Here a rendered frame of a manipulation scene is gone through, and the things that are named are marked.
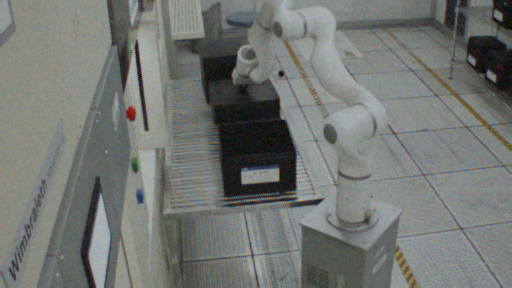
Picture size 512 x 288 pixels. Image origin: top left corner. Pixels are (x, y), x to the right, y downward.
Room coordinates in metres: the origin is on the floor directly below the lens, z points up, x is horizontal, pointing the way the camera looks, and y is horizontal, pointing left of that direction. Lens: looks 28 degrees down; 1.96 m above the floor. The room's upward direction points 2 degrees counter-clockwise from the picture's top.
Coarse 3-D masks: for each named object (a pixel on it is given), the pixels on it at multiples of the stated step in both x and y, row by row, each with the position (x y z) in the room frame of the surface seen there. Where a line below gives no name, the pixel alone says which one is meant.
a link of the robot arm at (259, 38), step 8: (256, 24) 2.06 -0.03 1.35; (256, 32) 2.07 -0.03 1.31; (264, 32) 2.05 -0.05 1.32; (272, 32) 2.05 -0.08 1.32; (248, 40) 2.12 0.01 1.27; (256, 40) 2.08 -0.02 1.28; (264, 40) 2.07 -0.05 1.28; (256, 48) 2.09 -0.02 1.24; (264, 48) 2.10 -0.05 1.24; (272, 48) 2.13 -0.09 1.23; (264, 56) 2.09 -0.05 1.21; (272, 56) 2.12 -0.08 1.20; (264, 64) 2.09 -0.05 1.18; (272, 64) 2.11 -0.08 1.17; (256, 72) 2.14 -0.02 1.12; (264, 72) 2.10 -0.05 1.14; (272, 72) 2.14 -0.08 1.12; (256, 80) 2.14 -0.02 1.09; (264, 80) 2.13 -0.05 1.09
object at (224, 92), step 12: (216, 84) 2.46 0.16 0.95; (228, 84) 2.45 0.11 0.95; (252, 84) 2.44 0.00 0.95; (264, 84) 2.43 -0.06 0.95; (216, 96) 2.32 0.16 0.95; (228, 96) 2.31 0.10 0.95; (240, 96) 2.31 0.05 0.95; (252, 96) 2.30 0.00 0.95; (264, 96) 2.30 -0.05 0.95; (276, 96) 2.29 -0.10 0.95; (216, 108) 2.23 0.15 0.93; (228, 108) 2.23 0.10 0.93; (240, 108) 2.24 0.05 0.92; (252, 108) 2.25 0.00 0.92; (264, 108) 2.26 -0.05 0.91; (276, 108) 2.26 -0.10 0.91; (216, 120) 2.23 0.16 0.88; (228, 120) 2.23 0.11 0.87; (240, 120) 2.24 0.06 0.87; (252, 120) 2.25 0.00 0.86; (264, 120) 2.25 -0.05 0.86
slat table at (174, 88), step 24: (168, 96) 2.79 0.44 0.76; (192, 96) 2.78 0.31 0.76; (168, 120) 2.50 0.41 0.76; (192, 120) 2.49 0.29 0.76; (288, 120) 2.44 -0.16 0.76; (192, 144) 2.24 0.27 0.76; (216, 144) 2.23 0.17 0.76; (168, 168) 2.04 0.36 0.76; (216, 168) 2.03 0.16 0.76; (312, 168) 1.99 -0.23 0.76; (168, 192) 1.86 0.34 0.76; (192, 192) 1.86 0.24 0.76; (216, 192) 1.85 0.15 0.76; (312, 192) 1.82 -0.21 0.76; (168, 216) 1.72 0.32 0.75; (192, 216) 1.73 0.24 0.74; (168, 240) 1.72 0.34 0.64
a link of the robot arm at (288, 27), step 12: (276, 0) 1.96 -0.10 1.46; (288, 0) 1.94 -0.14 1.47; (264, 12) 2.02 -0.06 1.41; (276, 12) 1.87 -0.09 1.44; (288, 12) 1.85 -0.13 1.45; (264, 24) 2.03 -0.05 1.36; (276, 24) 1.83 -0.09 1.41; (288, 24) 1.81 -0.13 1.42; (300, 24) 1.82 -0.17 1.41; (276, 36) 1.84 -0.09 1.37; (288, 36) 1.81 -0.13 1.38; (300, 36) 1.83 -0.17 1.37
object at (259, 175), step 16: (224, 128) 2.08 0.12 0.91; (240, 128) 2.08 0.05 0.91; (256, 128) 2.09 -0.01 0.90; (272, 128) 2.10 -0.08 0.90; (288, 128) 2.02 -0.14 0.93; (224, 144) 2.08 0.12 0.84; (240, 144) 2.08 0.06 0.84; (256, 144) 2.09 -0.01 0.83; (272, 144) 2.10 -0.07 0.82; (288, 144) 2.01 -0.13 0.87; (224, 160) 1.81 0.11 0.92; (240, 160) 1.81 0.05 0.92; (256, 160) 1.82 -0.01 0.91; (272, 160) 1.82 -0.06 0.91; (288, 160) 1.83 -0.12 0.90; (224, 176) 1.81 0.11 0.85; (240, 176) 1.81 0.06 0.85; (256, 176) 1.82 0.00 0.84; (272, 176) 1.82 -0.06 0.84; (288, 176) 1.83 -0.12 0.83; (224, 192) 1.81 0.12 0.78; (240, 192) 1.81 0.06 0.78; (256, 192) 1.82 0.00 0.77; (272, 192) 1.82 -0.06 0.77
